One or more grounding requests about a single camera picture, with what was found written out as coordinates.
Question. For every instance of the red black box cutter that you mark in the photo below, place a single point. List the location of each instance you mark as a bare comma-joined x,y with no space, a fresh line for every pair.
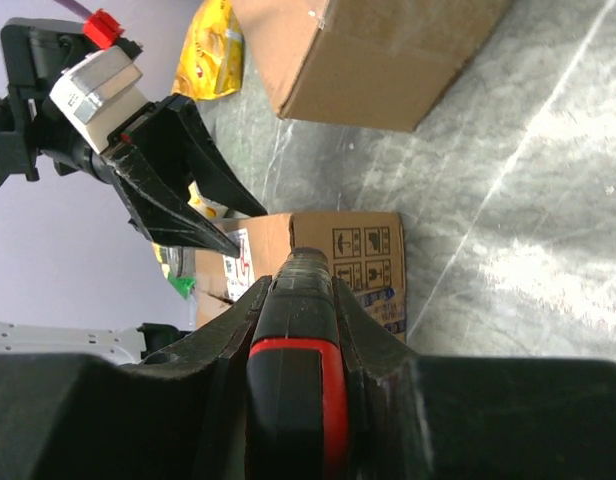
297,407

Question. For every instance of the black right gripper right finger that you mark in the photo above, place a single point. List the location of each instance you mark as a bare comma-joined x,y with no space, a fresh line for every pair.
416,416

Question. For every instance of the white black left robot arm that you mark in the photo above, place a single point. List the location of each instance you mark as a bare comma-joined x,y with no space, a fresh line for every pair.
74,275

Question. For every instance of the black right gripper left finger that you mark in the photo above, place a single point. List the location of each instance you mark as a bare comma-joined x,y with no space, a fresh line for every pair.
180,414

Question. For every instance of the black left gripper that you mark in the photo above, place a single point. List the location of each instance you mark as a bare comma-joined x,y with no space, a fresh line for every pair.
35,51

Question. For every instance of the labelled cardboard express box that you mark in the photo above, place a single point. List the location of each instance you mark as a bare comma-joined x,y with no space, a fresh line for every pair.
306,249

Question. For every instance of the yellow Lays chips bag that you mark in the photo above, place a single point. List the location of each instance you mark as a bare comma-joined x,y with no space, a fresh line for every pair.
212,57

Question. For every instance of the plain taped cardboard box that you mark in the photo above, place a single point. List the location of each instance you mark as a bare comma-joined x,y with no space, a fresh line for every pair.
380,64

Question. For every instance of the green Chuba chips bag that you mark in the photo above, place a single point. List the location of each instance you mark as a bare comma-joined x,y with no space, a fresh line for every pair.
178,263

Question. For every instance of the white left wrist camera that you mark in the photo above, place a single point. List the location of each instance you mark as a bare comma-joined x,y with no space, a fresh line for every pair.
99,96

